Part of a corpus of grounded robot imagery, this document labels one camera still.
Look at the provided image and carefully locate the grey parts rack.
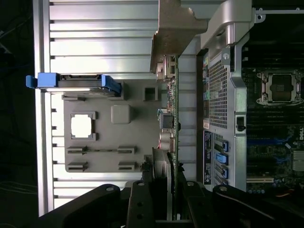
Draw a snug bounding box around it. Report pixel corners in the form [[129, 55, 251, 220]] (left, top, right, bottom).
[[62, 80, 165, 174]]

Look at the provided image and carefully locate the white expansion slot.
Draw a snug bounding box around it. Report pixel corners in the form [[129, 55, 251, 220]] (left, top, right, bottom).
[[246, 176, 274, 184]]

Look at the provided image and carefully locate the dark green motherboard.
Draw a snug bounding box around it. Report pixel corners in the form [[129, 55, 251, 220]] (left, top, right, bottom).
[[241, 46, 304, 197]]

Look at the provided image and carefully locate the black case latch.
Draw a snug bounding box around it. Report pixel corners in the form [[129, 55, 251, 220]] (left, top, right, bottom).
[[236, 115, 246, 132]]

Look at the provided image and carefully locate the open silver PC case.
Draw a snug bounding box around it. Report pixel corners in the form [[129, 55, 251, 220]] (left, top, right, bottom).
[[195, 0, 304, 198]]

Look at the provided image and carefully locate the silver chipset heatsink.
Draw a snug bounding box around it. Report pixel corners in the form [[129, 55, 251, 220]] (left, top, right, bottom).
[[291, 149, 304, 172]]

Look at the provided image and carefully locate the disk in blue carrier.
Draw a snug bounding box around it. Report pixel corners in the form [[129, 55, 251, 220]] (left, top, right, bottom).
[[25, 72, 124, 98]]

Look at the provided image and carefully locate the orange and yellow wire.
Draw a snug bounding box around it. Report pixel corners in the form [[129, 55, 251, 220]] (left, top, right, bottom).
[[274, 189, 294, 198]]

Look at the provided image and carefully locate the CPU socket with metal frame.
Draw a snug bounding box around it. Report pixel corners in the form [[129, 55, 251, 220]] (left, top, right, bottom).
[[254, 69, 304, 105]]

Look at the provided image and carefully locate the silver case handle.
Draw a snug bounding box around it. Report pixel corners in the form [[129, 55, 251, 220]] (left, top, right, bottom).
[[200, 0, 253, 49]]

